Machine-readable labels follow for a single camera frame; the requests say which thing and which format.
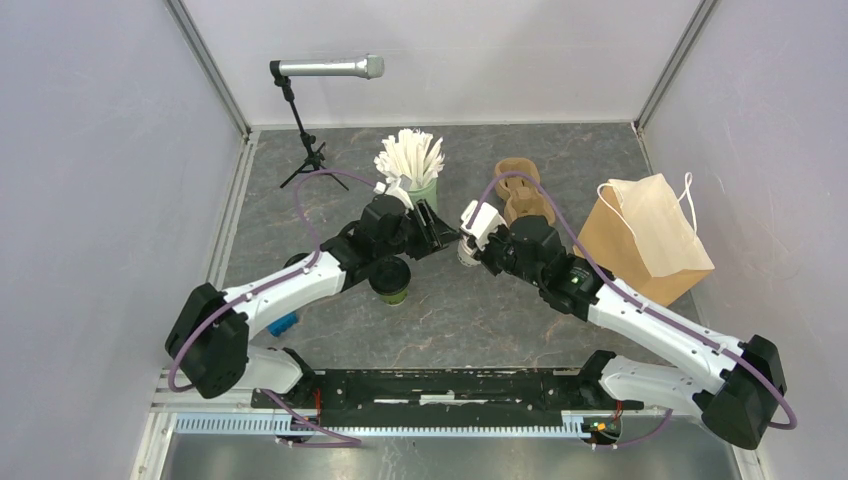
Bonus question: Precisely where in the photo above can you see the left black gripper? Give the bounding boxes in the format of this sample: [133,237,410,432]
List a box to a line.
[376,198,463,261]

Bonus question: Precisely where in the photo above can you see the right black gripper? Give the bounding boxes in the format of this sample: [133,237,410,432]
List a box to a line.
[466,223,544,288]

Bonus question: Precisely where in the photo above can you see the stack of white paper cups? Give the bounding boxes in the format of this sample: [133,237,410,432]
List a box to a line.
[457,240,480,267]

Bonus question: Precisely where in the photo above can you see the black plastic cup lid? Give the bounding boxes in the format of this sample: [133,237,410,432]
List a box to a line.
[369,256,412,297]

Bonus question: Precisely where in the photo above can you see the green paper coffee cup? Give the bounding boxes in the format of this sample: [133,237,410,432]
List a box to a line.
[379,290,408,306]

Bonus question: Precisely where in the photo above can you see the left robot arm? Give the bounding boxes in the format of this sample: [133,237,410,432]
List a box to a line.
[164,194,460,408]

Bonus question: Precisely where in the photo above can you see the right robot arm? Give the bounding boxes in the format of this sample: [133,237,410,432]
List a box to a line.
[458,204,787,450]

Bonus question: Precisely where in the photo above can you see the green straw holder cup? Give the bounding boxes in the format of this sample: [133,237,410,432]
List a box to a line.
[407,179,438,212]

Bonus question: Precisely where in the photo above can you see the brown cardboard cup carrier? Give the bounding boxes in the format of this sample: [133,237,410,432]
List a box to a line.
[494,157,556,226]

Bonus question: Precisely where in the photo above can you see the white paper straws bundle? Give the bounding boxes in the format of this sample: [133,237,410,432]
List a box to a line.
[373,128,445,190]

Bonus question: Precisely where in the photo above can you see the black tripod mic stand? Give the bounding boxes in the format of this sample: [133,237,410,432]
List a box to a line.
[274,76,326,189]

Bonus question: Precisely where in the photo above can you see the stacked spare black lids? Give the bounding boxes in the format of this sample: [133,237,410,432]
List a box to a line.
[284,252,310,268]

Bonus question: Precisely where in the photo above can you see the brown paper bag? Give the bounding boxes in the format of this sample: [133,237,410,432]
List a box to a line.
[578,172,715,306]

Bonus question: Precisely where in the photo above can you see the silver microphone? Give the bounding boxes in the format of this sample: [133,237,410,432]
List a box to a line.
[269,54,385,80]

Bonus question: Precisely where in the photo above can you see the red and blue block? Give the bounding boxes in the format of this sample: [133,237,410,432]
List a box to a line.
[266,312,298,338]

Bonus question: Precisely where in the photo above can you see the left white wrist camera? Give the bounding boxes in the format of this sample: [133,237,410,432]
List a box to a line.
[373,175,414,211]

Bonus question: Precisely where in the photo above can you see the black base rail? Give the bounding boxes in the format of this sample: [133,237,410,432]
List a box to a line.
[279,368,643,428]

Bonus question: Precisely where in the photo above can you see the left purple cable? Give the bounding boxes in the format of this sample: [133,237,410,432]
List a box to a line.
[166,168,379,448]

